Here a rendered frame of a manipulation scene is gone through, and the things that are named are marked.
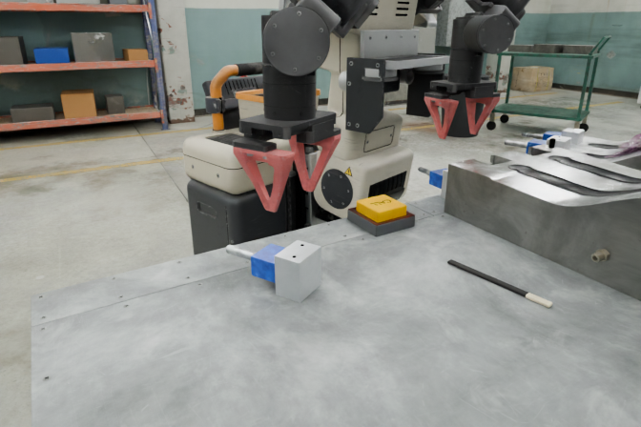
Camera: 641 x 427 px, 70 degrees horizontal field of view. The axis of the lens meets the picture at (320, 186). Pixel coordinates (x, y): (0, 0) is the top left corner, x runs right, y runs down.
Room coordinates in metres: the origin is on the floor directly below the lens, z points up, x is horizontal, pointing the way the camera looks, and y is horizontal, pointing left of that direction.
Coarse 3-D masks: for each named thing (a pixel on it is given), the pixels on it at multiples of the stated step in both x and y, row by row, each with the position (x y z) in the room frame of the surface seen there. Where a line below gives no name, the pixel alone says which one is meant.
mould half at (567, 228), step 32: (544, 160) 0.76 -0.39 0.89; (576, 160) 0.77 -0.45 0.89; (448, 192) 0.74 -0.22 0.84; (480, 192) 0.68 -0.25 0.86; (512, 192) 0.63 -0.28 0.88; (544, 192) 0.62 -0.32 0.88; (640, 192) 0.54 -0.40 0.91; (480, 224) 0.67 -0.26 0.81; (512, 224) 0.62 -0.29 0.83; (544, 224) 0.58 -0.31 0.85; (576, 224) 0.55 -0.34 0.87; (608, 224) 0.51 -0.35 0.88; (640, 224) 0.48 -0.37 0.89; (544, 256) 0.58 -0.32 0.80; (576, 256) 0.54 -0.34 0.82; (640, 256) 0.48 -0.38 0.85; (640, 288) 0.47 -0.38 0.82
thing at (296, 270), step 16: (240, 256) 0.53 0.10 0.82; (256, 256) 0.50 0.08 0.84; (272, 256) 0.50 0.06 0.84; (288, 256) 0.48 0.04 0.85; (304, 256) 0.48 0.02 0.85; (320, 256) 0.50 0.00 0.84; (256, 272) 0.50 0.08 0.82; (272, 272) 0.49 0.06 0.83; (288, 272) 0.47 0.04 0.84; (304, 272) 0.47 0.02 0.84; (320, 272) 0.50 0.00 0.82; (288, 288) 0.47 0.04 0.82; (304, 288) 0.47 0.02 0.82
